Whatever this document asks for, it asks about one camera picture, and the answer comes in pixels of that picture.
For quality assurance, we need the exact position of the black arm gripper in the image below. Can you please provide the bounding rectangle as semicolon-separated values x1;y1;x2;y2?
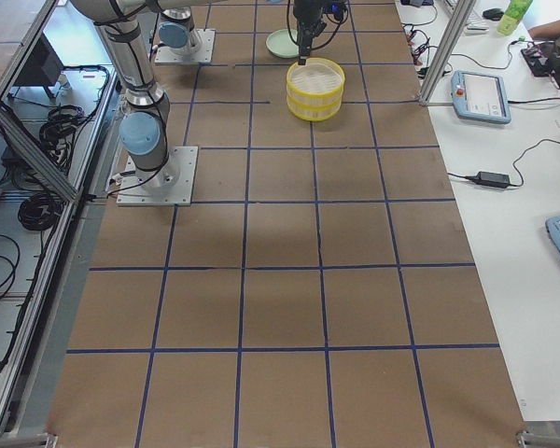
293;0;326;65

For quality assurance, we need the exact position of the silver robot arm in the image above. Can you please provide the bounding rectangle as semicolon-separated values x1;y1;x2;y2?
153;1;344;65
73;1;203;185

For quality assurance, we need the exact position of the yellow steamer basket with cloth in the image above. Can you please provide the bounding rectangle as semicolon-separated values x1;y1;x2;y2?
287;96;342;122

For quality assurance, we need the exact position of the light green plate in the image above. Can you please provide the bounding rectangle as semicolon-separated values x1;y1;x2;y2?
266;29;299;59

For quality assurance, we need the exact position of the green drink bottle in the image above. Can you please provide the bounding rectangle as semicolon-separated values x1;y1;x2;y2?
497;0;533;35

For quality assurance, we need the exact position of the black power adapter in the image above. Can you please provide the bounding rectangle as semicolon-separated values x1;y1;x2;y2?
473;171;511;189

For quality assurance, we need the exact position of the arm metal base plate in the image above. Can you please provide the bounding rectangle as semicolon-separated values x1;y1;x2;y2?
155;24;216;65
116;147;199;206

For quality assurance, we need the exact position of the aluminium frame post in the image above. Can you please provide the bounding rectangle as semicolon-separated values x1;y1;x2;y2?
419;0;475;106

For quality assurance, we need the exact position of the black cable bundle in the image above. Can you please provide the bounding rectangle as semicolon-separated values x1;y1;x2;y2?
38;105;86;150

